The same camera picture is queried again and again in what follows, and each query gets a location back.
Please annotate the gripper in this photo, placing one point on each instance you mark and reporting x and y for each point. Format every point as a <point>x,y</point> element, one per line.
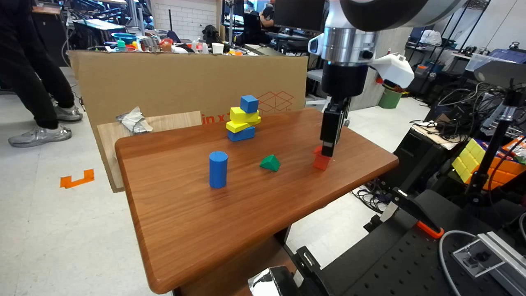
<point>344,80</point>

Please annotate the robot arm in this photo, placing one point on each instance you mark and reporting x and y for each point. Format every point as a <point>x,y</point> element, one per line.
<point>349,45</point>

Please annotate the green bin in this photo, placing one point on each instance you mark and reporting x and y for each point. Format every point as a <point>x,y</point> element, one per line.
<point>389,98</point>

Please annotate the monitor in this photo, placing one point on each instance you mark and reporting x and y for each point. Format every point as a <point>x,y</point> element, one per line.
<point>298,14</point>

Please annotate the orange cube block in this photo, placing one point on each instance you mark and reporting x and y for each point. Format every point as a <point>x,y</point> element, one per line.
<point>321,163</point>

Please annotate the blue cube block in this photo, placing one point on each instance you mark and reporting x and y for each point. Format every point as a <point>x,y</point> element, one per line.
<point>249,104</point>

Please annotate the person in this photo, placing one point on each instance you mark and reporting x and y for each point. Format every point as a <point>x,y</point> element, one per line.
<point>268,15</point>
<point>28,61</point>

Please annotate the yellow arch block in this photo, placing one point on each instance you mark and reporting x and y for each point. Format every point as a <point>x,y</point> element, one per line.
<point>242,115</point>

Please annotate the black box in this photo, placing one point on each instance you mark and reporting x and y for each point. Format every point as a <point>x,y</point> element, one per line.
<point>419,158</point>

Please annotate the green triangular block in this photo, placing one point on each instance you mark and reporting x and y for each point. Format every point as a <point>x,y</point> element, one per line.
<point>270,163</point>

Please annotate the blue rectangular block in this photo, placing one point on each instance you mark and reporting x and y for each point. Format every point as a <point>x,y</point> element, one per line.
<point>241,134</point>

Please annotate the yellow flat block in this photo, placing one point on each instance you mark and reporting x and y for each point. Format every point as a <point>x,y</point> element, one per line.
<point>237,126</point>

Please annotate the white cup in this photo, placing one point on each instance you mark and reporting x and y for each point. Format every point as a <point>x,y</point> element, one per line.
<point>218,48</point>

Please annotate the black clamp with orange tip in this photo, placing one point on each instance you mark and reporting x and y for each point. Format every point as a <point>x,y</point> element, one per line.
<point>415,209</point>

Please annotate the large yellow orange puzzle cube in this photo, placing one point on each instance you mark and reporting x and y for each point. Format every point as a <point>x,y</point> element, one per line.
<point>472,158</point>

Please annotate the blue cylinder block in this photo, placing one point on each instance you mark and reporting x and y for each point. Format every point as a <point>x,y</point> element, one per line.
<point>218,170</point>

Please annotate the large cardboard box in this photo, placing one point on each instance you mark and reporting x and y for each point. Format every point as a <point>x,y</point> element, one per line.
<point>172,82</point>

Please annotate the crumpled silver foil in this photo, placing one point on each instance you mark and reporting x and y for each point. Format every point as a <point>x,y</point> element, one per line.
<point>134,121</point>

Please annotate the light wooden board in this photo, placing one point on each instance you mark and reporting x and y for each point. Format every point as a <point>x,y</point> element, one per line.
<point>111,148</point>

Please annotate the aluminium rail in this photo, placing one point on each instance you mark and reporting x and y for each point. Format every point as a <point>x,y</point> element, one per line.
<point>499,257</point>

